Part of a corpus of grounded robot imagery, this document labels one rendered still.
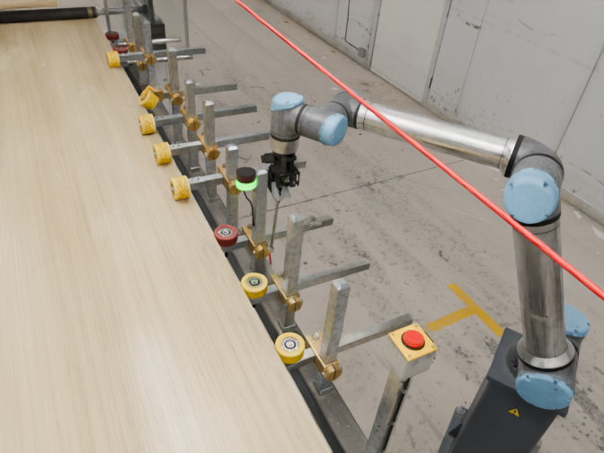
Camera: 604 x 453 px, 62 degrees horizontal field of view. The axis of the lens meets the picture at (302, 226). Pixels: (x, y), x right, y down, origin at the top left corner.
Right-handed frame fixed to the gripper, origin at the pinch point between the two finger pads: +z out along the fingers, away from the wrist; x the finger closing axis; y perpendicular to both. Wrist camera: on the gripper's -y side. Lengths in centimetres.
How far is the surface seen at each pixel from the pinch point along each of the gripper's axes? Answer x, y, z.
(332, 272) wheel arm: 9.2, 24.4, 15.7
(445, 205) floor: 168, -78, 101
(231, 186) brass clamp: -9.5, -18.2, 5.0
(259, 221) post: -8.3, 4.2, 4.5
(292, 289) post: -7.7, 29.2, 12.4
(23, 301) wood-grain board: -79, 6, 11
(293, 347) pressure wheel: -17, 50, 11
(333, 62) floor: 222, -331, 101
